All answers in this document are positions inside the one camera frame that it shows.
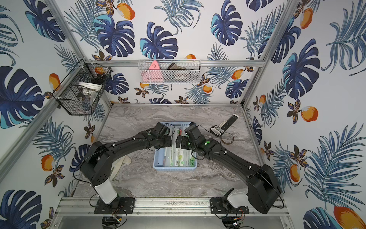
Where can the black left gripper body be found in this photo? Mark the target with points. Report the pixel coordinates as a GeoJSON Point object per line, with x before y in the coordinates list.
{"type": "Point", "coordinates": [166, 140]}

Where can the plastic wrap roll green label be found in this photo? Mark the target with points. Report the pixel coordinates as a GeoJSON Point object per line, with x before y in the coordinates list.
{"type": "Point", "coordinates": [183, 157]}

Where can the black wire wall basket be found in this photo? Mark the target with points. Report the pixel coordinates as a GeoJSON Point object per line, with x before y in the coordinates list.
{"type": "Point", "coordinates": [79, 93]}

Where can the white wire wall shelf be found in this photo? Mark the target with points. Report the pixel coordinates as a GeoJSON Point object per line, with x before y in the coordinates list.
{"type": "Point", "coordinates": [175, 71]}

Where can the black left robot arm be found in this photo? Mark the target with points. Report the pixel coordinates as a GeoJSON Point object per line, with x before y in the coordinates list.
{"type": "Point", "coordinates": [97, 163]}

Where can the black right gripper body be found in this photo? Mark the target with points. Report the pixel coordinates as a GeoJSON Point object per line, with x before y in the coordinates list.
{"type": "Point", "coordinates": [186, 144]}

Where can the beige cloth pouch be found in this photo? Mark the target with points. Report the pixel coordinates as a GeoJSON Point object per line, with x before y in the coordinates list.
{"type": "Point", "coordinates": [125, 160]}

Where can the pink triangular item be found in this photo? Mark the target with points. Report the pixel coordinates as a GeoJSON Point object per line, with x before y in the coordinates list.
{"type": "Point", "coordinates": [153, 74]}

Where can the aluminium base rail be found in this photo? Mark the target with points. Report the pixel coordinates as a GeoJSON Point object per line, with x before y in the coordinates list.
{"type": "Point", "coordinates": [160, 207]}

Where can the black handheld remote tool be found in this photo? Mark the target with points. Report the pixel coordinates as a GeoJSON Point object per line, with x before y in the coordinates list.
{"type": "Point", "coordinates": [218, 130]}

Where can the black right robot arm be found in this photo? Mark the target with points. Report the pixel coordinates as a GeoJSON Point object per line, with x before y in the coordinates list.
{"type": "Point", "coordinates": [263, 187]}

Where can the light blue perforated plastic basket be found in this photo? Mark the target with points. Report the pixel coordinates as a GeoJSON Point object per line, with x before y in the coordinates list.
{"type": "Point", "coordinates": [158, 163]}

